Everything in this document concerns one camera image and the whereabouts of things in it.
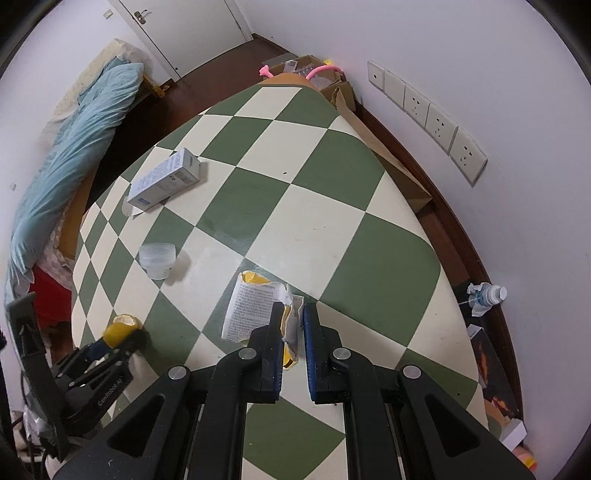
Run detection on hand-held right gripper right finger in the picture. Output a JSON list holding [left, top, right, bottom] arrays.
[[302, 302, 539, 480]]

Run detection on open cardboard box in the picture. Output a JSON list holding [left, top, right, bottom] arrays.
[[263, 55, 356, 112]]

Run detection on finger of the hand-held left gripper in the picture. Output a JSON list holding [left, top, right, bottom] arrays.
[[69, 329, 149, 393], [54, 339, 109, 377]]

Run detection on white small box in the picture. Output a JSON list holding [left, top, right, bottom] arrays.
[[499, 418, 527, 450]]

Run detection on green white checkered tablecloth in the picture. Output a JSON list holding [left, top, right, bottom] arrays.
[[71, 83, 490, 480]]

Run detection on dark printed box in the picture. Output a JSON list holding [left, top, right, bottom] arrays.
[[466, 323, 520, 416]]

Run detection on white door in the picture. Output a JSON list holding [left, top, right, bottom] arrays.
[[108, 0, 252, 77]]

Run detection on light blue blanket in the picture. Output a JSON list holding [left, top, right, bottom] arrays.
[[4, 62, 144, 301]]

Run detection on patterned bed sheet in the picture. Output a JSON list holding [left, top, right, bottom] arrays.
[[37, 226, 75, 278]]

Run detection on yellow fruit peel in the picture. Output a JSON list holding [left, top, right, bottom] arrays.
[[104, 315, 141, 347]]

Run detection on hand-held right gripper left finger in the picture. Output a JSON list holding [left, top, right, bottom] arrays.
[[53, 300, 284, 480]]

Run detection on white blue carton box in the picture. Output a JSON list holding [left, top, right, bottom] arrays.
[[126, 148, 201, 213]]

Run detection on pink toy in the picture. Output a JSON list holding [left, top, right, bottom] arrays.
[[260, 64, 345, 81]]

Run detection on clear plastic water bottle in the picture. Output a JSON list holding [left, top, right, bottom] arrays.
[[466, 281, 509, 317]]

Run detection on yellow panda snack bag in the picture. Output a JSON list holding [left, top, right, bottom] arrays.
[[222, 271, 305, 370]]

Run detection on wooden bed frame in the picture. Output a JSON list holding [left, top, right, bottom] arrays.
[[60, 76, 164, 259]]

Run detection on red cloth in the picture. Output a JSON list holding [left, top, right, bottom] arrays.
[[28, 270, 75, 328]]

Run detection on clear plastic cup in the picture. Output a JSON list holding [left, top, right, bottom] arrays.
[[139, 242, 177, 280]]

